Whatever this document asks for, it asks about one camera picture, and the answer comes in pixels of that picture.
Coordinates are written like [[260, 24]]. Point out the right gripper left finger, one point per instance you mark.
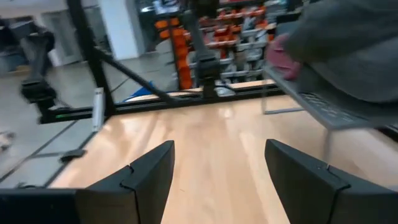
[[140, 199]]

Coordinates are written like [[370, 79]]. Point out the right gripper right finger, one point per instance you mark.
[[311, 199]]

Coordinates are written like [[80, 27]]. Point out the maroon baseball cap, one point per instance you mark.
[[281, 59]]

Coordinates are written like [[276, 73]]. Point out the dark grey baseball cap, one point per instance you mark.
[[351, 46]]

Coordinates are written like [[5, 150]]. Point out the black table edge clip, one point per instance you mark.
[[73, 155]]

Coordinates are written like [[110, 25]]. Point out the grey perforated metal shelf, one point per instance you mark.
[[326, 112]]

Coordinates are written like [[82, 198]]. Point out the blue plastic bin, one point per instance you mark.
[[141, 93]]

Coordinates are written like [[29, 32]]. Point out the parts bin rack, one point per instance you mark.
[[183, 46]]

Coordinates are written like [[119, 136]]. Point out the silver frame bracket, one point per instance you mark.
[[99, 109]]

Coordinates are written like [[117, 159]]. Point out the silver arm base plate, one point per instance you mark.
[[225, 91]]

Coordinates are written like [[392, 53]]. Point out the black aluminium table frame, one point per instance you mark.
[[88, 46]]

